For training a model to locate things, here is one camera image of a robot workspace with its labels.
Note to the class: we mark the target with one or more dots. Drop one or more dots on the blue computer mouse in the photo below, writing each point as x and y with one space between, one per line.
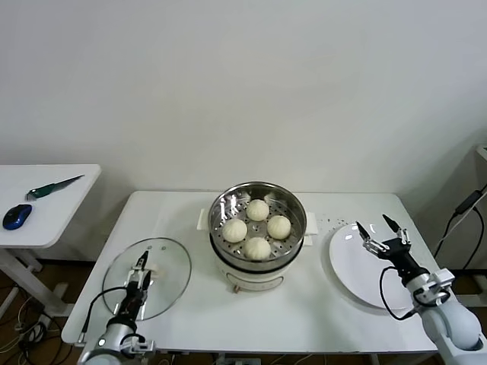
17 216

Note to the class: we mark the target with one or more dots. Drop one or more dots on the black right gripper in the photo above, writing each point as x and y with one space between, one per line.
403 258

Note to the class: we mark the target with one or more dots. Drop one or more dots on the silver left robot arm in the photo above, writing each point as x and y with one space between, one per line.
110 338

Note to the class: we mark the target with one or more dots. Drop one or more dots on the white steamed baozi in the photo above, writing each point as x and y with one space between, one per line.
279 227
257 248
234 230
258 210

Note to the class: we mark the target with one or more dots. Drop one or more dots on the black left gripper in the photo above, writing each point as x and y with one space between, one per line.
131 302

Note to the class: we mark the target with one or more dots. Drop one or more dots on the white electric cooker pot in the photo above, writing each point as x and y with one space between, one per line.
255 279

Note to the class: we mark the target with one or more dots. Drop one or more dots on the perforated steel steamer basket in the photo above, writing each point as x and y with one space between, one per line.
293 213

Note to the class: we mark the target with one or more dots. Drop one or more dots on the white stand foot bar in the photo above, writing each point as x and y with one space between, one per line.
472 299

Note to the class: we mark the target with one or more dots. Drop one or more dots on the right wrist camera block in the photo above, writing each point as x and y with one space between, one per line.
433 285

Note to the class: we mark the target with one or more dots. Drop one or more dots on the white oval plate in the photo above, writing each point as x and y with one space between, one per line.
350 266

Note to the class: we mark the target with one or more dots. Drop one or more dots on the white plug adapter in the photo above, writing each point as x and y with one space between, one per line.
44 321

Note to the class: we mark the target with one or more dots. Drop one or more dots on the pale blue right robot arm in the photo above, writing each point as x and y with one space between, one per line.
452 331

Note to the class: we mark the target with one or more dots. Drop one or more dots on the white side table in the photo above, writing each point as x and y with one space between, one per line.
49 213

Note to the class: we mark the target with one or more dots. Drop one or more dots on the round glass pot lid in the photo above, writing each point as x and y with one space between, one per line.
171 273

